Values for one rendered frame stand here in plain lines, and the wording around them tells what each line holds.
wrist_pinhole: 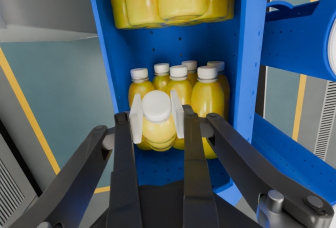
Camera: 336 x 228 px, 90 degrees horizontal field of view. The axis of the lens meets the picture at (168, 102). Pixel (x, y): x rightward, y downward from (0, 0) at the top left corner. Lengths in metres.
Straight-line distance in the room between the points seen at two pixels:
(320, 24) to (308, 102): 1.60
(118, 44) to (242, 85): 0.27
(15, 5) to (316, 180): 1.25
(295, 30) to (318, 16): 0.07
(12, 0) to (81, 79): 1.00
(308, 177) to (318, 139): 1.49
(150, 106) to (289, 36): 0.55
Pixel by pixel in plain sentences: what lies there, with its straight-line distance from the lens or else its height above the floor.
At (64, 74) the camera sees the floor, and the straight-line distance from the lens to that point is 1.63.
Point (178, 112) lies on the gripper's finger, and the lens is 0.16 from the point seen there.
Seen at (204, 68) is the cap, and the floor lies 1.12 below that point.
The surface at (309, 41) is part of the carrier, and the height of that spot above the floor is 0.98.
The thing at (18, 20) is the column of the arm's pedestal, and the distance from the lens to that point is 0.65.
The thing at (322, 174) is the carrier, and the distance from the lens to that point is 1.05.
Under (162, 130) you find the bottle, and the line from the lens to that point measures 0.24.
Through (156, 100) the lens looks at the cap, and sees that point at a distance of 0.22.
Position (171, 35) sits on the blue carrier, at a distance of 0.48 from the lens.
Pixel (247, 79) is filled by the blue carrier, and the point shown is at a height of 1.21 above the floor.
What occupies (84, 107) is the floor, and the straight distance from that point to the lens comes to 1.66.
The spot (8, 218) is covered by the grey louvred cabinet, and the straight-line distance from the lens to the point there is 2.06.
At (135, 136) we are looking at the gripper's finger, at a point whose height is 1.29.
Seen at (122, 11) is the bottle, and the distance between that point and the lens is 0.36.
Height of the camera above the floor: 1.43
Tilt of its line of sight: 69 degrees down
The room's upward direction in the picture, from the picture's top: 166 degrees clockwise
